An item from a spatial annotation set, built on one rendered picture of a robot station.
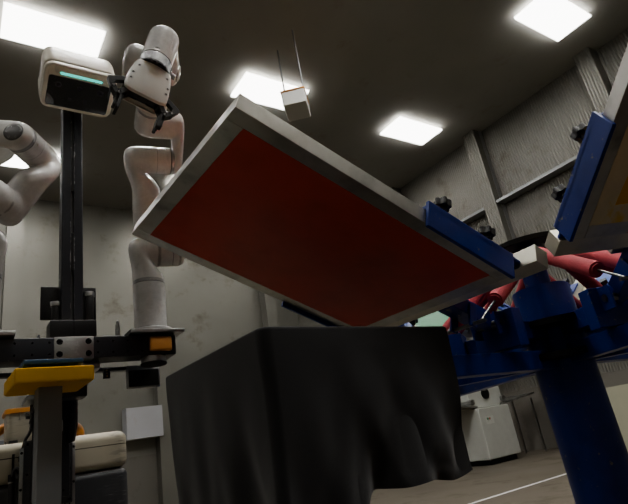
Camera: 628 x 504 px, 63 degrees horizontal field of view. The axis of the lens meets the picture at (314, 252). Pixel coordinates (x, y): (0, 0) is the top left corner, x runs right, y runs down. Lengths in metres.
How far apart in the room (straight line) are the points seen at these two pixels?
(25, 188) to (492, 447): 8.53
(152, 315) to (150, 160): 0.47
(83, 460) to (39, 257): 10.05
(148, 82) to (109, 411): 10.33
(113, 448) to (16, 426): 0.32
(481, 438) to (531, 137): 5.86
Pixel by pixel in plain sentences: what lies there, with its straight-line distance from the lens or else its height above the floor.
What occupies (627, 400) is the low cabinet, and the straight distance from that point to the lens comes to 6.46.
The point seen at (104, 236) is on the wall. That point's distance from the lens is 12.38.
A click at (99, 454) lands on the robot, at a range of 2.07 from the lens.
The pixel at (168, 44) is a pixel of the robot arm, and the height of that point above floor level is 1.70.
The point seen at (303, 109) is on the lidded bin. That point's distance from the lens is 7.65.
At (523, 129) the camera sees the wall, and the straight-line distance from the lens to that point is 11.53.
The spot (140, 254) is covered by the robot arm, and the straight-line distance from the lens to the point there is 1.67.
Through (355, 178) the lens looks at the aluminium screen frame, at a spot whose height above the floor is 1.24.
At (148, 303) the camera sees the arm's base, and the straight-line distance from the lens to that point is 1.62.
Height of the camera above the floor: 0.75
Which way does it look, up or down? 20 degrees up
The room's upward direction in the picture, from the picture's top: 10 degrees counter-clockwise
